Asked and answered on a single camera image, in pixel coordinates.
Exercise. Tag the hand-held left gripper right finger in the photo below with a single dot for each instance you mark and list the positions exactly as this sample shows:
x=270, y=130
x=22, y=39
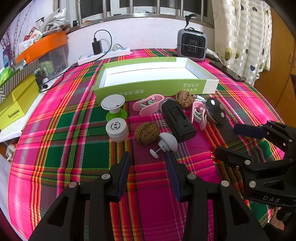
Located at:
x=172, y=172

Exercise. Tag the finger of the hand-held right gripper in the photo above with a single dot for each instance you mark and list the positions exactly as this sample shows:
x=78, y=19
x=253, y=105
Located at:
x=248, y=131
x=229, y=156

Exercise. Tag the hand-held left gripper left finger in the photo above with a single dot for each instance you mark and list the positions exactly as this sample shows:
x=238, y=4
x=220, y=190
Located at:
x=123, y=172

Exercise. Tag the grey mushroom-shaped hook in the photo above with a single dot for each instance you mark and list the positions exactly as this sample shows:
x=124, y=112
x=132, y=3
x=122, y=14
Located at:
x=165, y=142

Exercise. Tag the black oval device silver buttons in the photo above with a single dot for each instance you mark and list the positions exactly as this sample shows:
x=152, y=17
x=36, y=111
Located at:
x=216, y=110

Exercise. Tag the brown walnut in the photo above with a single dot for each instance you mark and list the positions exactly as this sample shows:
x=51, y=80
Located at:
x=183, y=98
x=146, y=136

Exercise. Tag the pink plastic clip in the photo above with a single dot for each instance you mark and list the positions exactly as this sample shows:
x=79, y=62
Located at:
x=199, y=114
x=149, y=104

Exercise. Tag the black rectangular device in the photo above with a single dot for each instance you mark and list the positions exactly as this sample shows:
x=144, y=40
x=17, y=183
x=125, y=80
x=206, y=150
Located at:
x=178, y=120

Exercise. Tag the green white cardboard box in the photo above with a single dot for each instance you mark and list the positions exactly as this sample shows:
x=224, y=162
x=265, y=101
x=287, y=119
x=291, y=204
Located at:
x=148, y=74

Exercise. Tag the white round jar cap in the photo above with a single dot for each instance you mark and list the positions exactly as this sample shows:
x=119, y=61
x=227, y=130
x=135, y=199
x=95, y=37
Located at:
x=117, y=129

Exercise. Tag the black phone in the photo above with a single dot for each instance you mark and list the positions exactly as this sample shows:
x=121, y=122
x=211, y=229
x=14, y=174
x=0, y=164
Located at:
x=227, y=70

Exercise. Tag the white disc on green stand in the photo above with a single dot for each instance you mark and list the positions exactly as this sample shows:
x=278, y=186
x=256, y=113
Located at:
x=113, y=105

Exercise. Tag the wooden cabinet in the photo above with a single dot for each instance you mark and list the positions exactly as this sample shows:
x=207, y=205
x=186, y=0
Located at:
x=279, y=58

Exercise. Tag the white curtain with hearts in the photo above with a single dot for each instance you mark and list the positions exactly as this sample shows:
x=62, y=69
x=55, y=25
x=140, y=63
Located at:
x=242, y=34

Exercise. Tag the grey portable heater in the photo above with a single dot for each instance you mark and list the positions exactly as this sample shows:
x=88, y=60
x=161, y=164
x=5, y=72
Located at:
x=191, y=44

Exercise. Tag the white power strip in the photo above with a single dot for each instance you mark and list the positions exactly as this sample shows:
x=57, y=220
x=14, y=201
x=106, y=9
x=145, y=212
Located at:
x=104, y=55

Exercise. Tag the yellow-green cardboard box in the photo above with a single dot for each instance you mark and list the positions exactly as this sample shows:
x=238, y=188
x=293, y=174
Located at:
x=17, y=102

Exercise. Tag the clear bin with orange lid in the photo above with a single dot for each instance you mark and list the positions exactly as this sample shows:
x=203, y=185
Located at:
x=45, y=52

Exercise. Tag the striped cardboard box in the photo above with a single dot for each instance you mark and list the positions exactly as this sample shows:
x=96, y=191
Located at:
x=16, y=75

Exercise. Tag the metal window grille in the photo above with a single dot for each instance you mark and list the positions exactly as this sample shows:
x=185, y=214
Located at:
x=129, y=8

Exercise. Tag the white cloth gloves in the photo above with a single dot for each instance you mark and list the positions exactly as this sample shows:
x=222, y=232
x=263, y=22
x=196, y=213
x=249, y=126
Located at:
x=54, y=23

